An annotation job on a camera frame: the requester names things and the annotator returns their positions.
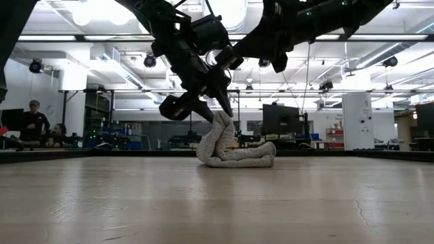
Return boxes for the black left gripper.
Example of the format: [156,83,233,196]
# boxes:
[159,47,244,123]

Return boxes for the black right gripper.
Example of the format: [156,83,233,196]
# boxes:
[233,0,296,74]

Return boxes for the grey waffle microfiber towel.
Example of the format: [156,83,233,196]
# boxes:
[195,110,277,169]

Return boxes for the black computer monitor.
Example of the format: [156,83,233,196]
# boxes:
[0,108,25,132]
[414,101,434,139]
[262,104,301,136]

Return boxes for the blue storage cabinet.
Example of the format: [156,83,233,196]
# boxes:
[113,121,143,150]

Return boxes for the white pillar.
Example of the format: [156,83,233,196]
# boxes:
[341,91,376,151]

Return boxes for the red shelf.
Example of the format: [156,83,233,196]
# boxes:
[325,127,345,150]

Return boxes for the black overhead light bar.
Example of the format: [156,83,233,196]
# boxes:
[16,33,430,43]

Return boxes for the person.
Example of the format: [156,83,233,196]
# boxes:
[19,99,52,143]
[46,123,69,148]

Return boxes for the silver ceiling duct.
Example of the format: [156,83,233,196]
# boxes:
[208,0,250,35]

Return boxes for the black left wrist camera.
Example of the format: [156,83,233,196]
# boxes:
[191,14,232,56]

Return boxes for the black hanging cable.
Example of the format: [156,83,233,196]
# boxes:
[304,42,311,89]

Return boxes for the black background rig frame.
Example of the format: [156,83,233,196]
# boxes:
[59,88,116,150]

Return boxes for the black metal table frame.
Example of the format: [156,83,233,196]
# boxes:
[0,148,434,164]

